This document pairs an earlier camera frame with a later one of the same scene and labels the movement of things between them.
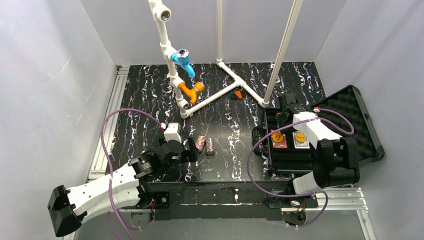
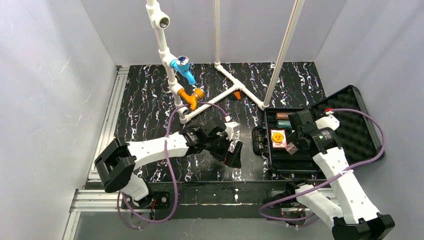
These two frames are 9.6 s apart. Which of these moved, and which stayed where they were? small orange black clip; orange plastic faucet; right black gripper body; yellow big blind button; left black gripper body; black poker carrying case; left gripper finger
Moved: right black gripper body; left gripper finger; orange plastic faucet; left black gripper body
Stayed: black poker carrying case; small orange black clip; yellow big blind button
